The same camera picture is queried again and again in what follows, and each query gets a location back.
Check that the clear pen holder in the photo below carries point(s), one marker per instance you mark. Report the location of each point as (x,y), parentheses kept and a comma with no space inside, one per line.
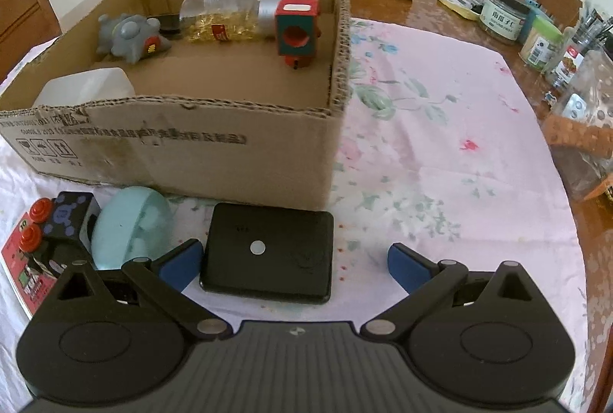
(591,30)

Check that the green canister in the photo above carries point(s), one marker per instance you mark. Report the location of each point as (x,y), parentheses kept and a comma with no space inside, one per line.
(541,49)

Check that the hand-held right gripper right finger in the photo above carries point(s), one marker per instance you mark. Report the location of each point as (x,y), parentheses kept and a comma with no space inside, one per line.
(409,267)

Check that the black toy train block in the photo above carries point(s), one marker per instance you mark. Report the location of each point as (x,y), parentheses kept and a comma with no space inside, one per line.
(67,212)

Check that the glass jar with dark lid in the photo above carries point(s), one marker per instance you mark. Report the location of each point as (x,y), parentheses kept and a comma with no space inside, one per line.
(503,18)

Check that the teal box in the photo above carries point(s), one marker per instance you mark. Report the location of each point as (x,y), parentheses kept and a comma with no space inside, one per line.
(536,10)

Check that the grey rubber animal toy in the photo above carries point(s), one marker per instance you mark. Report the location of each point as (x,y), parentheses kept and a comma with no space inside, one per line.
(127,37)

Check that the black square box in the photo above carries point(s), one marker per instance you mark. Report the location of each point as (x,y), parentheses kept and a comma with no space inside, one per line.
(268,269)

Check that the translucent white plastic container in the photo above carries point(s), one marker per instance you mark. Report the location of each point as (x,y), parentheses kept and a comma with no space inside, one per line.
(86,85)

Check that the yellow notepad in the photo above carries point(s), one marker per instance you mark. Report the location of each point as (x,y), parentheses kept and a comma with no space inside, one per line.
(457,8)

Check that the clear bottle of yellow capsules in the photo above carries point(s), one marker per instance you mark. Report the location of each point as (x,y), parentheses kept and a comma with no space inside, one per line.
(225,27)

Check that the pink floral tablecloth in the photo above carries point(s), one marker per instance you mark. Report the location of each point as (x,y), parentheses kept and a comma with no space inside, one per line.
(431,154)

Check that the red wooden block toy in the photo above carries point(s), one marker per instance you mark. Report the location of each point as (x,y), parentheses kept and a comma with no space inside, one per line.
(297,34)

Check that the large clear jar black lid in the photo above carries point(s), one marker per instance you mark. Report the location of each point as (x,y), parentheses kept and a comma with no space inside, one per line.
(589,135)

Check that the small bottle with red label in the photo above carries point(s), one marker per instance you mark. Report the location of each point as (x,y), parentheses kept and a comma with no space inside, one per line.
(569,66)

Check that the light blue bowl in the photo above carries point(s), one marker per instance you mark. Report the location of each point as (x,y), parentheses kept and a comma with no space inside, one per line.
(129,221)

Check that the brown cardboard box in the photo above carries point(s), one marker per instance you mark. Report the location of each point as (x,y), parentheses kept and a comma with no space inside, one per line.
(191,145)

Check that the red card pack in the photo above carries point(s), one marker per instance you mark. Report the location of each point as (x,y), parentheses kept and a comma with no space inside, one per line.
(19,288)

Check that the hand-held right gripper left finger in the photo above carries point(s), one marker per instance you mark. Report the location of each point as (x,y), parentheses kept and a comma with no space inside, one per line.
(182,262)

